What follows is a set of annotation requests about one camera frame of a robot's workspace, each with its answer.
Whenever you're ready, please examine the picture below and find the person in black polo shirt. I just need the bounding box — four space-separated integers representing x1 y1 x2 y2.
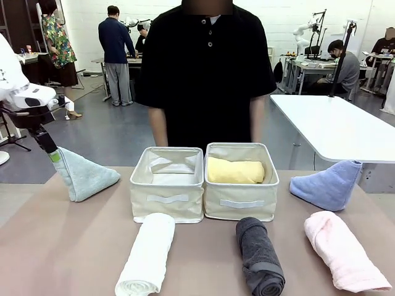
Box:
135 0 278 147

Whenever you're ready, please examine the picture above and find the black tripod pole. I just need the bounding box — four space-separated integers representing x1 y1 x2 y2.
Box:
328 20 356 98

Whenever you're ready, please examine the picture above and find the grey desk with equipment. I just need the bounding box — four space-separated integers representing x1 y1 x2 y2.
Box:
285 54 337 95

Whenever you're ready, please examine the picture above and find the white table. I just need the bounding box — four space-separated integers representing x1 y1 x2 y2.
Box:
270 94 395 164

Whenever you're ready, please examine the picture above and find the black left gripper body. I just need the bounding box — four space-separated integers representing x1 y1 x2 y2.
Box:
28 124 59 155

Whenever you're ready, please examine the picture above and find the black hanging backpack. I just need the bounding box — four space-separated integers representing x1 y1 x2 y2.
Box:
273 60 285 84

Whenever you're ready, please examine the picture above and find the light teal towel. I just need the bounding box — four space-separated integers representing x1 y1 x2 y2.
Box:
54 146 121 203

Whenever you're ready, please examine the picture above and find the masked man in grey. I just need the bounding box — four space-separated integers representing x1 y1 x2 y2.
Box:
311 39 361 95

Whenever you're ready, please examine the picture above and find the white towel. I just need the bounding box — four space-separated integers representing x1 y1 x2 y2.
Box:
114 212 176 296

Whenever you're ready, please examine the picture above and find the seated person in black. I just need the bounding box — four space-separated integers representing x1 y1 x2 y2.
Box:
135 23 151 56

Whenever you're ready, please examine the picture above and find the pink towel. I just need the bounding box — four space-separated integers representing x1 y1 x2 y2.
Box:
304 210 393 294

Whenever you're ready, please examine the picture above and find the black floor tripod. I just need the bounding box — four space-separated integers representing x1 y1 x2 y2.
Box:
0 109 32 152

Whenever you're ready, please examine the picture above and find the person's right forearm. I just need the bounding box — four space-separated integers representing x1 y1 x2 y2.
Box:
147 106 169 147

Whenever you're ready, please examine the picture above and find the seated person in dark shirt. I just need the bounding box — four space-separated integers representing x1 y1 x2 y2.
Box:
370 27 395 57

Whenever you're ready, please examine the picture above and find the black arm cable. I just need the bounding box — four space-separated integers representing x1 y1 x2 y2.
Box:
0 100 70 125

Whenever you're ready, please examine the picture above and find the man in navy jacket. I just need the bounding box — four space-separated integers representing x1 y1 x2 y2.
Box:
98 5 136 107

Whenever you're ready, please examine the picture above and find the person's left forearm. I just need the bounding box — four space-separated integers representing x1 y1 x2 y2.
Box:
248 94 269 144

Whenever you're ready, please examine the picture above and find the grey workshop table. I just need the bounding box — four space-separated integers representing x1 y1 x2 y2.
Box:
91 57 143 101

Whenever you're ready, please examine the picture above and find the dark grey towel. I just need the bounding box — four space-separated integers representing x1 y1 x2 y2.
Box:
235 216 286 296

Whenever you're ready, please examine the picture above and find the beige fabric storage bin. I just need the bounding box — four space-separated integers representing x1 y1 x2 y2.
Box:
129 146 205 224
203 141 280 223

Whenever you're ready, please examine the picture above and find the yellow rolled towel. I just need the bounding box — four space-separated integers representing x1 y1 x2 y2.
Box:
207 156 265 185

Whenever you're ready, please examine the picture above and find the woman in floral dress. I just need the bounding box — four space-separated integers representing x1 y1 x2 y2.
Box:
39 0 83 120

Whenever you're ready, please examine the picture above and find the blue towel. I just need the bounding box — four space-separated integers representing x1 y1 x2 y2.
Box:
289 160 364 212

